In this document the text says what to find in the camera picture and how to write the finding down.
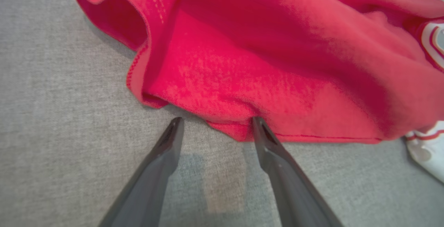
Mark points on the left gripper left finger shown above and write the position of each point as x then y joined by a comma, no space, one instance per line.
152,185

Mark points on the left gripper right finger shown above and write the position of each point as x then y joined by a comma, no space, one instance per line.
291,192

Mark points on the red jersey white striped cuffs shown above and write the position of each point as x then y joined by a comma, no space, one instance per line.
260,64

